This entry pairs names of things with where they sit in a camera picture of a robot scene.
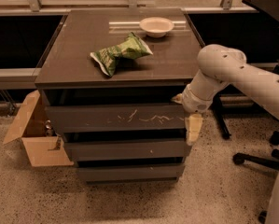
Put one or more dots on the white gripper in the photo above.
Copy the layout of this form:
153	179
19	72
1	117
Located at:
192	103

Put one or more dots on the grey top drawer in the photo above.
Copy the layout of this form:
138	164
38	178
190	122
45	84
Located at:
105	118

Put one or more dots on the grey drawer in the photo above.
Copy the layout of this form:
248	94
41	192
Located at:
129	173
105	118
126	150

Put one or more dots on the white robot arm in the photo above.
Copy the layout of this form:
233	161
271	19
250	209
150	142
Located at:
219	67

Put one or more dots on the grey middle drawer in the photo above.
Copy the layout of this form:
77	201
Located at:
126	150

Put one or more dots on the grey drawer cabinet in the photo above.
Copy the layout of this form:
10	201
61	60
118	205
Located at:
71	77

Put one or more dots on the grey bottom drawer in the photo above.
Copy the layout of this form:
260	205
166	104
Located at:
129	173

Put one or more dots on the black side table top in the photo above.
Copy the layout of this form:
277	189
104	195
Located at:
270	7

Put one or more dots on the open cardboard box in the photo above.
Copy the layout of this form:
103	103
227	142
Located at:
29	127

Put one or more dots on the black table leg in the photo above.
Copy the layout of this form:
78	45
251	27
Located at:
218	113

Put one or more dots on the green chip bag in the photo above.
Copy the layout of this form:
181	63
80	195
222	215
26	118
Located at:
132	48

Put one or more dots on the white paper bowl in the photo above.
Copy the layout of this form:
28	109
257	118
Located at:
156	27

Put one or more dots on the black office chair base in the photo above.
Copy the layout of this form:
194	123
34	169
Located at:
240	158

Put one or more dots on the metal can in box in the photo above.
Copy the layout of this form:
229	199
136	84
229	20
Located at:
49	131

